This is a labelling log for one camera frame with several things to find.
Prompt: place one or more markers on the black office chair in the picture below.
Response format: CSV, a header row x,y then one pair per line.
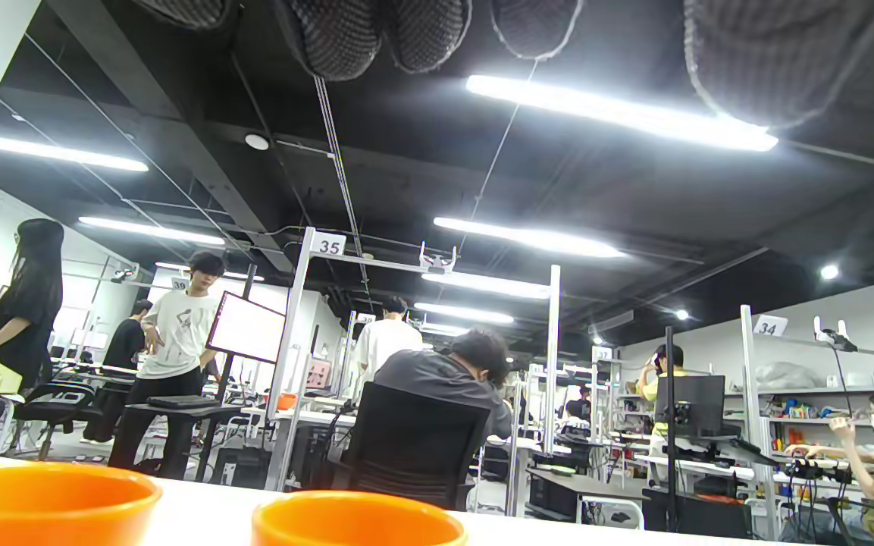
x,y
57,402
410,444

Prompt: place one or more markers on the monitor with white screen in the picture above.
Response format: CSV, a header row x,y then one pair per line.
x,y
247,327

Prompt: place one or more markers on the person's left hand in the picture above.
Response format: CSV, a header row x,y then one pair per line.
x,y
770,53

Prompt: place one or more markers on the black monitor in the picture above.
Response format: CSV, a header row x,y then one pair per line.
x,y
690,402

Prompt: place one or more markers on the small orange bowl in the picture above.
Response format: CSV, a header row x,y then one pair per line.
x,y
286,401

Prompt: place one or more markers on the aluminium station frame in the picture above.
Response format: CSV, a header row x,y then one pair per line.
x,y
552,341

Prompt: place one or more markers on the white shelf rack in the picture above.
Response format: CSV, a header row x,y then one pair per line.
x,y
747,364

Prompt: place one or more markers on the orange plastic cup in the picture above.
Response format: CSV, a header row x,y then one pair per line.
x,y
42,508
353,523

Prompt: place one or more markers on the black desk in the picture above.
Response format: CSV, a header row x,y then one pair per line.
x,y
179,411

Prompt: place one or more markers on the white number sign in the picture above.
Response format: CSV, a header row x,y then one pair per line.
x,y
328,244
770,326

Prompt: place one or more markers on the ceiling light strip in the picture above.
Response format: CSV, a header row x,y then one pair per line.
x,y
152,231
618,112
527,238
57,152
463,313
486,285

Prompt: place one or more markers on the round white ceiling fixture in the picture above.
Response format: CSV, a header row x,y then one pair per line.
x,y
257,142

